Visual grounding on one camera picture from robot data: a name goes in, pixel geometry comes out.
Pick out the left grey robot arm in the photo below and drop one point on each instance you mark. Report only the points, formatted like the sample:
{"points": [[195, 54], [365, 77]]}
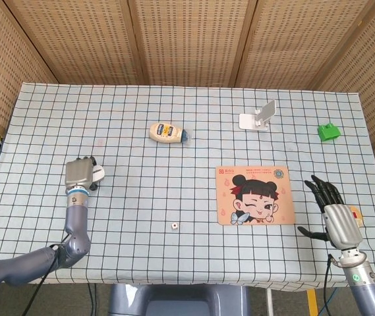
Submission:
{"points": [[76, 217]]}

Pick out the blue checkered tablecloth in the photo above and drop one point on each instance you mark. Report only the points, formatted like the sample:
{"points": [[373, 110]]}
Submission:
{"points": [[141, 184]]}

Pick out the green toy building brick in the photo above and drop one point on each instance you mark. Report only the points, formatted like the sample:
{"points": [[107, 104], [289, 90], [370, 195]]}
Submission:
{"points": [[329, 133]]}

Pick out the round yellow tin red label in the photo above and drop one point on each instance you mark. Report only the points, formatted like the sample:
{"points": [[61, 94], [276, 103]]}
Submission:
{"points": [[358, 215]]}

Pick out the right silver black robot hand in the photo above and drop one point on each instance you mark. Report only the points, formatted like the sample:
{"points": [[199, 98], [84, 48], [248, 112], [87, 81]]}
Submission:
{"points": [[342, 224]]}

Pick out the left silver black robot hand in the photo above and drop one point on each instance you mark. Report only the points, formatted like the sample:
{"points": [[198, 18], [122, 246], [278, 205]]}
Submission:
{"points": [[78, 174]]}

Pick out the grey robot torso base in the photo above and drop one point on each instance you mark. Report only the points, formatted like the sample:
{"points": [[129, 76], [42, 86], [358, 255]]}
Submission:
{"points": [[177, 301]]}

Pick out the orange cartoon girl mouse pad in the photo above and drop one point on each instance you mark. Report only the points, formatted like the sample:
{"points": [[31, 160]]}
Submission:
{"points": [[256, 197]]}

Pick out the white table leg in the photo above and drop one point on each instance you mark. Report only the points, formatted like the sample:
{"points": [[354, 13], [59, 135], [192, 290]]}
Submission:
{"points": [[268, 301]]}

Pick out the white folding phone stand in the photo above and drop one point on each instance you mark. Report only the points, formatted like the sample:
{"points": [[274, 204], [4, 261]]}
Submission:
{"points": [[249, 121]]}

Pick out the mayonnaise squeeze bottle blue cap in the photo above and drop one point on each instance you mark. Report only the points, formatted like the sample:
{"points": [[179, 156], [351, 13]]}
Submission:
{"points": [[164, 132]]}

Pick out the woven bamboo folding screen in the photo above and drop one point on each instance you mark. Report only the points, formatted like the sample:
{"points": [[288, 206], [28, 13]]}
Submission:
{"points": [[190, 39]]}

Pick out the white computer mouse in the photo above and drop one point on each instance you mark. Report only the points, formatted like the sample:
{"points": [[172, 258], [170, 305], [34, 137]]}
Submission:
{"points": [[99, 172]]}

